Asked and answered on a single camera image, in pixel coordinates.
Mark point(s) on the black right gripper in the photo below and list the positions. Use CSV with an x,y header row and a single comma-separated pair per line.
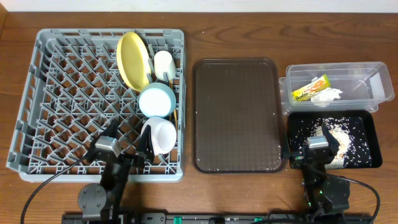
x,y
313,156

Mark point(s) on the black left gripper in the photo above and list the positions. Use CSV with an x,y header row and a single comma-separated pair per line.
x,y
125,157

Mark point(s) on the white small plate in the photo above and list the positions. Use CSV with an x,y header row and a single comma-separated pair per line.
x,y
163,134

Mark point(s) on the light blue bowl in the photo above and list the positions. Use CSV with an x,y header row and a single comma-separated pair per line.
x,y
157,99

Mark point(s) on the wooden chopstick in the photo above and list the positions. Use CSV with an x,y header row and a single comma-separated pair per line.
x,y
175,119

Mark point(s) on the white tissue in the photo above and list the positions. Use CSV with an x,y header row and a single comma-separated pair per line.
x,y
323,98

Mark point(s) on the Apollo snack wrapper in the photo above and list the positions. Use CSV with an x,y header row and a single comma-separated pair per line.
x,y
306,92

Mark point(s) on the yellow plate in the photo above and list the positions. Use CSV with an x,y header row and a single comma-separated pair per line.
x,y
133,61

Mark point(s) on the cream cup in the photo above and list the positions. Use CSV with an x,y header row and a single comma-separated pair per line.
x,y
164,62

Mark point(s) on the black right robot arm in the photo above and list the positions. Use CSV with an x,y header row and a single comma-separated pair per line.
x,y
326,195

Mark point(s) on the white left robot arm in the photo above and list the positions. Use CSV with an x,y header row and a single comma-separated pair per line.
x,y
100,203

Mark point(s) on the rice food waste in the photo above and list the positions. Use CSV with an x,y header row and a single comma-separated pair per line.
x,y
354,149

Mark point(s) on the grey dishwasher rack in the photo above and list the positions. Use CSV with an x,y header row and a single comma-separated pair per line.
x,y
72,93

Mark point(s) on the black tray bin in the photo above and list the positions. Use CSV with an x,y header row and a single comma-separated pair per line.
x,y
368,125

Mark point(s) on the brown serving tray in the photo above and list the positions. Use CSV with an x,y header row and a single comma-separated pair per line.
x,y
238,125

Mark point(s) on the clear plastic bin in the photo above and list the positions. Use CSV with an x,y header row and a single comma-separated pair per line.
x,y
364,86

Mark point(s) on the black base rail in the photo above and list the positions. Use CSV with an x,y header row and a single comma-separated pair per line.
x,y
161,218

